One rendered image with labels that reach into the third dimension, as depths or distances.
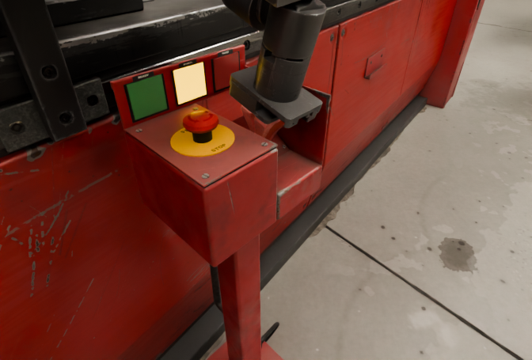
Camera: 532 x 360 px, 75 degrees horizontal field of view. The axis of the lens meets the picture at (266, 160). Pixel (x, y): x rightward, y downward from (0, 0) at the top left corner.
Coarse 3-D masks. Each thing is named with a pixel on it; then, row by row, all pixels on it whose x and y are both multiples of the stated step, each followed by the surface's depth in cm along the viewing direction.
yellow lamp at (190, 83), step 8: (200, 64) 45; (176, 72) 43; (184, 72) 44; (192, 72) 44; (200, 72) 45; (176, 80) 43; (184, 80) 44; (192, 80) 45; (200, 80) 46; (176, 88) 44; (184, 88) 45; (192, 88) 46; (200, 88) 46; (184, 96) 45; (192, 96) 46; (200, 96) 47
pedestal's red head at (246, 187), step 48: (240, 48) 49; (144, 144) 38; (240, 144) 38; (288, 144) 51; (144, 192) 45; (192, 192) 34; (240, 192) 37; (288, 192) 44; (192, 240) 40; (240, 240) 40
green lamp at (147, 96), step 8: (144, 80) 40; (152, 80) 41; (160, 80) 42; (128, 88) 39; (136, 88) 40; (144, 88) 40; (152, 88) 41; (160, 88) 42; (136, 96) 40; (144, 96) 41; (152, 96) 42; (160, 96) 42; (136, 104) 41; (144, 104) 41; (152, 104) 42; (160, 104) 43; (136, 112) 41; (144, 112) 42; (152, 112) 43
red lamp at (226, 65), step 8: (224, 56) 47; (232, 56) 48; (216, 64) 47; (224, 64) 48; (232, 64) 49; (216, 72) 47; (224, 72) 48; (232, 72) 49; (216, 80) 48; (224, 80) 49; (216, 88) 48
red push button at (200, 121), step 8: (192, 112) 38; (200, 112) 38; (208, 112) 38; (184, 120) 37; (192, 120) 37; (200, 120) 37; (208, 120) 37; (216, 120) 37; (192, 128) 36; (200, 128) 36; (208, 128) 37; (192, 136) 39; (200, 136) 38; (208, 136) 38
